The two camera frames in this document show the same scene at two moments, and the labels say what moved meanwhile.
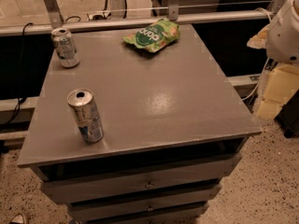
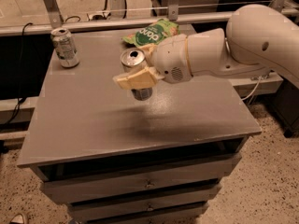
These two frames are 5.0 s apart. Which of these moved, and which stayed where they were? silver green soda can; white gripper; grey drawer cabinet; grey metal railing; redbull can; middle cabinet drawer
Moved: white gripper; redbull can
Stayed: grey metal railing; silver green soda can; grey drawer cabinet; middle cabinet drawer
